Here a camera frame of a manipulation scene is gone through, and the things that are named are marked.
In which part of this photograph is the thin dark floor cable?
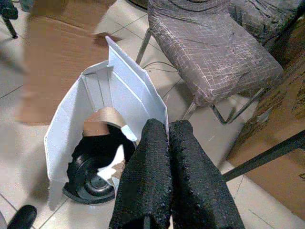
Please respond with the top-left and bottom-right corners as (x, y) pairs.
(142, 61), (180, 73)

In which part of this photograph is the white paper scrap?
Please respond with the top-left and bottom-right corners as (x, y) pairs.
(96, 142), (126, 189)

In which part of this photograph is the big brown cardboard box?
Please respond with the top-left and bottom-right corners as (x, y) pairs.
(225, 22), (305, 214)

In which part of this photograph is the brown and white carton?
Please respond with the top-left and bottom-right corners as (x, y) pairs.
(43, 35), (169, 208)

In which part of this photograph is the purple-grey cushioned metal chair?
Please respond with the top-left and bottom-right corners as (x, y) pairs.
(135, 0), (285, 125)
(227, 0), (305, 46)

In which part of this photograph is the black furniture leg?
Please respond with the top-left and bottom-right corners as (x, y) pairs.
(0, 6), (19, 39)

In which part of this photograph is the black metal bar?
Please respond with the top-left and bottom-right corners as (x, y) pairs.
(221, 129), (305, 182)

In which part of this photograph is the curved brown cardboard scrap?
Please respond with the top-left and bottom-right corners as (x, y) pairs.
(81, 107), (126, 138)

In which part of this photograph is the large brown cardboard sheet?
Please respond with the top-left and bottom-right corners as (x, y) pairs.
(16, 0), (125, 126)

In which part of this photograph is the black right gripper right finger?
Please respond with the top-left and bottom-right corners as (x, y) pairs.
(168, 119), (246, 229)

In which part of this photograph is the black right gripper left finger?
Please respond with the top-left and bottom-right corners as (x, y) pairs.
(109, 118), (173, 229)

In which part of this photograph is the black round rubbish bin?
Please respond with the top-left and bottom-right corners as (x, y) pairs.
(62, 123), (139, 205)

